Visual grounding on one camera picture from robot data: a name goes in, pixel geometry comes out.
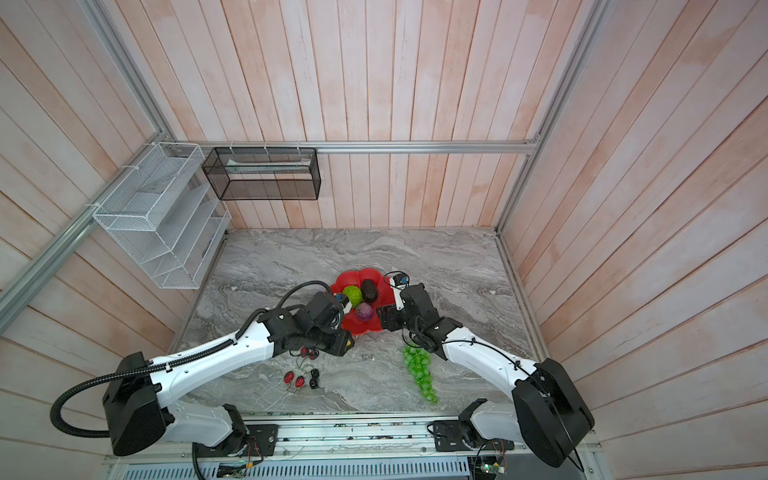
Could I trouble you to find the red cherry pair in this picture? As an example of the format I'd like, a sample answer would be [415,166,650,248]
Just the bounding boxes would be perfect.
[283,371,306,393]
[299,347,319,360]

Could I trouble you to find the green grape bunch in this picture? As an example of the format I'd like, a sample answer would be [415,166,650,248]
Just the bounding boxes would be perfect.
[403,345,439,404]

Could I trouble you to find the green bumpy custard apple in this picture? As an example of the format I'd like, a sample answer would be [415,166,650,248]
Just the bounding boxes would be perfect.
[342,285,364,308]

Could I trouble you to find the purple fig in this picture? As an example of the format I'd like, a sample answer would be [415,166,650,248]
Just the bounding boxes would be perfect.
[355,302,375,322]

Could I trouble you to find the dark avocado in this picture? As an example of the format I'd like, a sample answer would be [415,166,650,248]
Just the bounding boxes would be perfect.
[360,279,379,304]

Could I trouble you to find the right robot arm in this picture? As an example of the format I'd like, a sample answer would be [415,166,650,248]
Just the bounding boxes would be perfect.
[379,274,595,469]

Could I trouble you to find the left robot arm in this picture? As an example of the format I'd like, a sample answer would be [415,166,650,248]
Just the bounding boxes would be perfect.
[103,291,354,456]

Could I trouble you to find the red flower-shaped fruit bowl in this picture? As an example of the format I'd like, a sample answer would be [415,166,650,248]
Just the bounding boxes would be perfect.
[331,268,395,335]

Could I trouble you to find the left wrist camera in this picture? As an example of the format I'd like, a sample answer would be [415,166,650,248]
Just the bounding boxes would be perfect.
[335,293,353,315]

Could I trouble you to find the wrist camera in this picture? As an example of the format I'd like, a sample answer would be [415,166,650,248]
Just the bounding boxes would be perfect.
[335,293,353,315]
[385,270,410,311]

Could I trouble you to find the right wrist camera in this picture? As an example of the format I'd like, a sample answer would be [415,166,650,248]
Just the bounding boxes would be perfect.
[385,270,410,311]

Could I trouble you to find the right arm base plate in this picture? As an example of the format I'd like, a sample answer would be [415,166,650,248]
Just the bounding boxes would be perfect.
[427,420,515,452]

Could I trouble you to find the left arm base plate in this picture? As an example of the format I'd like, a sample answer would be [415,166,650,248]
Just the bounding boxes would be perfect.
[193,424,279,459]

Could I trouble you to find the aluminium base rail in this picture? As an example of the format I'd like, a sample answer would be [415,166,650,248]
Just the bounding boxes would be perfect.
[104,413,604,466]

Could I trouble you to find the black wire mesh basket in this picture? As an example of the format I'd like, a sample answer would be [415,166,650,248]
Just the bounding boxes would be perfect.
[202,146,322,201]

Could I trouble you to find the white wire mesh shelf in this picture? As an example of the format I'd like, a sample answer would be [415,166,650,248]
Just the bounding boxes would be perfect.
[94,143,231,290]

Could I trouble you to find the horizontal aluminium frame bar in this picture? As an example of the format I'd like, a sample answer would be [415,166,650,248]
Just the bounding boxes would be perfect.
[194,140,538,155]

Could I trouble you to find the left aluminium frame bar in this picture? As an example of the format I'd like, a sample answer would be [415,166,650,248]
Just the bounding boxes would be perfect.
[1,1,173,331]

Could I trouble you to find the right aluminium frame bar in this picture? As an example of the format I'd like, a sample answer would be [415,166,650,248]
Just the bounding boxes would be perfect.
[494,0,612,236]

